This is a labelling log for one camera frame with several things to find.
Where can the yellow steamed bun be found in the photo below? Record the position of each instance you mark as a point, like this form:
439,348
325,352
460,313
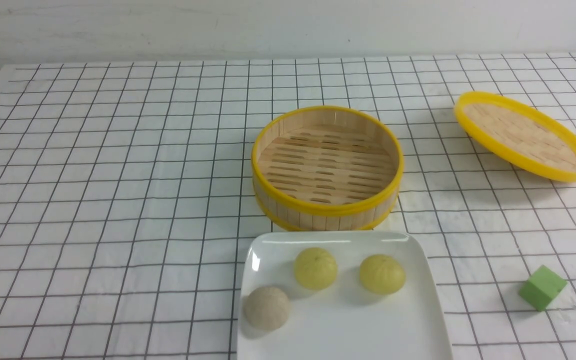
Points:
382,274
315,268

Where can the white steamed bun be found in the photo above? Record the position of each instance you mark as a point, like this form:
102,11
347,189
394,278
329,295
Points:
267,308

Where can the white square ceramic plate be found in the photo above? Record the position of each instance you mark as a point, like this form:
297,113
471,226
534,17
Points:
344,321

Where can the bamboo steamer basket yellow rim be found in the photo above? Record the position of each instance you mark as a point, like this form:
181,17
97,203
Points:
326,168

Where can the white grid tablecloth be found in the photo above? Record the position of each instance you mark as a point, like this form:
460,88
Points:
127,206

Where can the bamboo steamer lid yellow rim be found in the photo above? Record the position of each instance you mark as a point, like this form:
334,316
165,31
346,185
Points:
519,134

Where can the green foam cube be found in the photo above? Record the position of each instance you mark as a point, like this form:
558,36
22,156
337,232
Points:
541,288

